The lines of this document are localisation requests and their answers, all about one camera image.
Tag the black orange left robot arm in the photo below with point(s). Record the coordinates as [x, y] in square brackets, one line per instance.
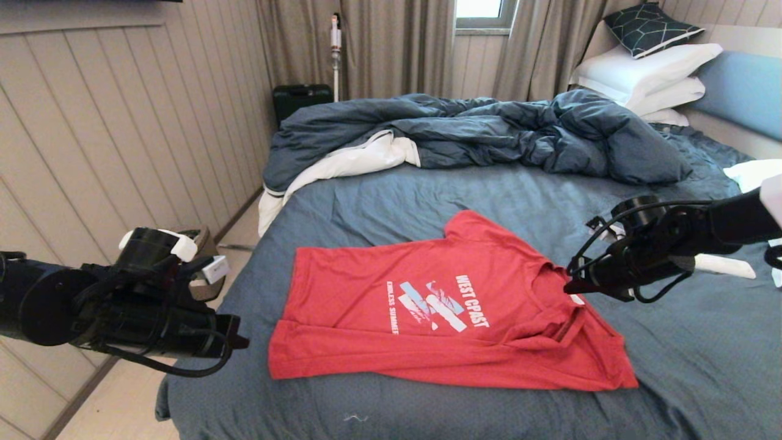
[30, 299]

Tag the thin grey floor rod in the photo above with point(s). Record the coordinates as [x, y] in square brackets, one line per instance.
[238, 247]

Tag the black wall screen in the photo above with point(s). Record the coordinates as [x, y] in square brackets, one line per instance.
[91, 1]

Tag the small white thread scrap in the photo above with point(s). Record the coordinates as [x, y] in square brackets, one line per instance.
[349, 418]

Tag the dark green suitcase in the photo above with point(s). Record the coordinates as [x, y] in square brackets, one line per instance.
[299, 101]

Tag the dark blue crumpled duvet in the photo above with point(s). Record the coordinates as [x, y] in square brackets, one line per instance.
[489, 128]

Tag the beige trash bin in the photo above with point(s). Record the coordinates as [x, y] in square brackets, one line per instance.
[211, 244]

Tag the white stick vacuum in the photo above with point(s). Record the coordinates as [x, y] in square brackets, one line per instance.
[335, 36]

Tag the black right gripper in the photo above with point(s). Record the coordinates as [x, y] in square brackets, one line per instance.
[641, 269]

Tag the red printed t-shirt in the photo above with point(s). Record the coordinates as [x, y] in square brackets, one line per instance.
[397, 348]

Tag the window with grey frame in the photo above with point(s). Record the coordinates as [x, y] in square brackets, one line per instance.
[479, 7]

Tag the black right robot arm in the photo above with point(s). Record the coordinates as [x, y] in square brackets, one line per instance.
[733, 223]

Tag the beige curtain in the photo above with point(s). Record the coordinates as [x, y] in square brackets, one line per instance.
[537, 49]
[397, 49]

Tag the flat white remote control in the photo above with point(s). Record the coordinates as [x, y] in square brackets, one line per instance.
[727, 266]

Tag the blue-grey bed sheet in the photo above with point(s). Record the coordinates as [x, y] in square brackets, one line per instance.
[550, 195]

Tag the dark geometric patterned cushion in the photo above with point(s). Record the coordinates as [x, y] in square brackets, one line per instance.
[647, 27]

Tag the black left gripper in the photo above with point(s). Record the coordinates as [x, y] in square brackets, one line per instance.
[177, 336]

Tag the large white pillow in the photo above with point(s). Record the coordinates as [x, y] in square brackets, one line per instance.
[635, 70]

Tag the blue headboard cushion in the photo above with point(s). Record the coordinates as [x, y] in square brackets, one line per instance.
[745, 91]

